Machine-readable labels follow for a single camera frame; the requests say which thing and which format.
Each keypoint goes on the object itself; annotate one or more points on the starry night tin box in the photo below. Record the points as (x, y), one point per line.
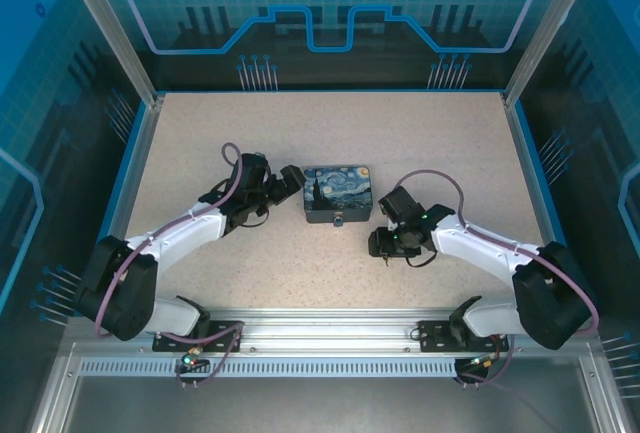
(335, 193)

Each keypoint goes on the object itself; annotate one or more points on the aluminium frame post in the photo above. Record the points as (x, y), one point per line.
(112, 28)
(542, 28)

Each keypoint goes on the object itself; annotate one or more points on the aluminium mounting beam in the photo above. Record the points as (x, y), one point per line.
(325, 328)

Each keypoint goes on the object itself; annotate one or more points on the metal tray frame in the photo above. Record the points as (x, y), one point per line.
(325, 403)

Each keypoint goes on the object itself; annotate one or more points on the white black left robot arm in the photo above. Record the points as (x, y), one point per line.
(185, 233)

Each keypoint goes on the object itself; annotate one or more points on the small metal padlock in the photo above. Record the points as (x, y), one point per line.
(339, 222)

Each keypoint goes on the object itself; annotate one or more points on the aluminium table side rail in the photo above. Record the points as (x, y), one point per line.
(532, 183)
(129, 193)

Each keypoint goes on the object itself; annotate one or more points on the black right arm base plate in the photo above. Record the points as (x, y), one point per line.
(430, 335)

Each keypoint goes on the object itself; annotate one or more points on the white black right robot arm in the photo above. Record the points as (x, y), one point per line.
(480, 248)

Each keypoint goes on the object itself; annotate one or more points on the small metal key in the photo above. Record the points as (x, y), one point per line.
(386, 259)

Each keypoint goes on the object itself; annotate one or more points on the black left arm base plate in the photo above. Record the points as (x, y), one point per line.
(225, 334)

